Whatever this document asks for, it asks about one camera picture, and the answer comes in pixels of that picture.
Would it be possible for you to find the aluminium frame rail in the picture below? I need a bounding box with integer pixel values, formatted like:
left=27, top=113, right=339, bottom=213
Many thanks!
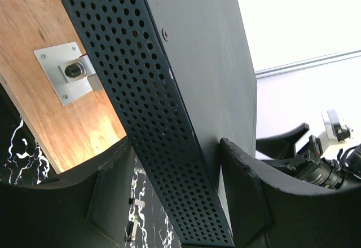
left=255, top=50, right=360, bottom=79

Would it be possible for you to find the wooden board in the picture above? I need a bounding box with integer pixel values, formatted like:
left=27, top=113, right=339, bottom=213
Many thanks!
left=1, top=0, right=125, bottom=173

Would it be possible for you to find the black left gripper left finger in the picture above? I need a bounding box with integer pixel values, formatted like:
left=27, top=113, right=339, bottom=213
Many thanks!
left=1, top=138, right=135, bottom=247

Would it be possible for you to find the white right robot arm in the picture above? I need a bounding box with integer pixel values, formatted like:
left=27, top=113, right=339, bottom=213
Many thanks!
left=256, top=123, right=360, bottom=190

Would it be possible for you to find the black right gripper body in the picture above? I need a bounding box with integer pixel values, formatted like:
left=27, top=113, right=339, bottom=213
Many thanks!
left=284, top=135, right=323, bottom=175

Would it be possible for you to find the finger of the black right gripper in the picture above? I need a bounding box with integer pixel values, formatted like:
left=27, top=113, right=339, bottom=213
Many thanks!
left=256, top=123, right=310, bottom=160

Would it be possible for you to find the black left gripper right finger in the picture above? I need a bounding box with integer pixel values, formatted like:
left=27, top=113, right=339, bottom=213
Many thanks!
left=219, top=138, right=360, bottom=247

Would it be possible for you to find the silver metal bracket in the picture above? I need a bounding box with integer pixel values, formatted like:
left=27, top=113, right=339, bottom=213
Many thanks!
left=34, top=42, right=103, bottom=106

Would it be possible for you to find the silver transceiver module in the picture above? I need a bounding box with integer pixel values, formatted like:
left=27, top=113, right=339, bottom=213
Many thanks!
left=129, top=198, right=146, bottom=208
left=126, top=215, right=138, bottom=242

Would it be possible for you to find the dark grey network switch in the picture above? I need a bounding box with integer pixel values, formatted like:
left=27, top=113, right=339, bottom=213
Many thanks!
left=61, top=0, right=257, bottom=247

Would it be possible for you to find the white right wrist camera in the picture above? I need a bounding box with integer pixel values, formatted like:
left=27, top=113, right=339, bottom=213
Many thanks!
left=322, top=109, right=353, bottom=142

